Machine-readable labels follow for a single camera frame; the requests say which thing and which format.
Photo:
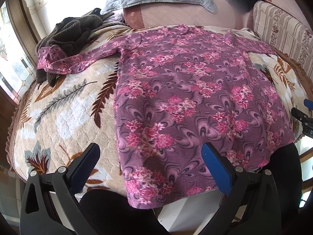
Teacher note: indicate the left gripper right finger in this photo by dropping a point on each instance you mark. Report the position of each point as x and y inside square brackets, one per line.
[252, 203]

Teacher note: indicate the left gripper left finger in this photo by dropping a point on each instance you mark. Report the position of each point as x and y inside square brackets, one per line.
[38, 213]

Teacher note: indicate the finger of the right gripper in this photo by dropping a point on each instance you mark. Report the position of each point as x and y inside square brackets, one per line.
[306, 122]

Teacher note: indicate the purple floral shirt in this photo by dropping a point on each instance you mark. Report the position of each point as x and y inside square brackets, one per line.
[178, 88]

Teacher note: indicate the cream leaf-pattern blanket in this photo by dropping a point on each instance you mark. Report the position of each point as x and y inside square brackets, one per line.
[54, 125]

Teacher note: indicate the striped floral cushion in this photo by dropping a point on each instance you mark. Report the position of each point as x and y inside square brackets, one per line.
[284, 32]

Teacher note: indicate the dark grey knitted garment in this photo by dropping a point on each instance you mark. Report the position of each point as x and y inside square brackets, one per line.
[72, 34]

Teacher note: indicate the wooden window frame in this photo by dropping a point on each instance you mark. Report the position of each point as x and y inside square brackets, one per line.
[18, 61]

